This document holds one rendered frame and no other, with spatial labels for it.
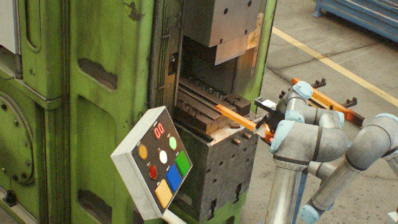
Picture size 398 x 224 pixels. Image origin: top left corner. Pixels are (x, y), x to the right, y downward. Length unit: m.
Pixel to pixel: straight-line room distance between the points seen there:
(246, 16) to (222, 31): 0.14
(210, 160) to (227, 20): 0.64
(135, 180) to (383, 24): 4.54
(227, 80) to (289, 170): 1.12
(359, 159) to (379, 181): 2.11
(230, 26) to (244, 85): 0.61
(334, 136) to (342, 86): 3.42
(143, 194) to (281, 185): 0.50
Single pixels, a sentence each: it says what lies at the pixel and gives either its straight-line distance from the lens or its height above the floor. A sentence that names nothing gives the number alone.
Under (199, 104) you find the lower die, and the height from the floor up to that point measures 0.99.
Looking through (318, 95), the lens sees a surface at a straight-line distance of 2.95.
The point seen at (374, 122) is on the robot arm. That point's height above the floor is 1.31.
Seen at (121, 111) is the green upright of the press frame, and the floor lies 1.06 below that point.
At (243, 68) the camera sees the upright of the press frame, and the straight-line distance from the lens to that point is 2.92.
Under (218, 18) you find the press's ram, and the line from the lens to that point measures 2.37.
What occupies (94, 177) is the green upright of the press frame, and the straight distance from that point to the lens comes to 2.99.
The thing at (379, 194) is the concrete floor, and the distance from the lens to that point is 4.15.
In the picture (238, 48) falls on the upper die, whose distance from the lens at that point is 2.57.
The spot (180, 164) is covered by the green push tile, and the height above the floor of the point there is 1.02.
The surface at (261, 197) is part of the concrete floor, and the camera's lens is 3.84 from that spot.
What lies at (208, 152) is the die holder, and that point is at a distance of 2.63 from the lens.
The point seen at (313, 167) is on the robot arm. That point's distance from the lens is 2.45.
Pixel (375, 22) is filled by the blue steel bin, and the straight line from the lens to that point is 6.33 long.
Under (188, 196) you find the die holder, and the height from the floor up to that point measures 0.54.
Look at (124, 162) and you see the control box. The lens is 2.07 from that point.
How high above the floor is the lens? 2.40
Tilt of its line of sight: 32 degrees down
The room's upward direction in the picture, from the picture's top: 8 degrees clockwise
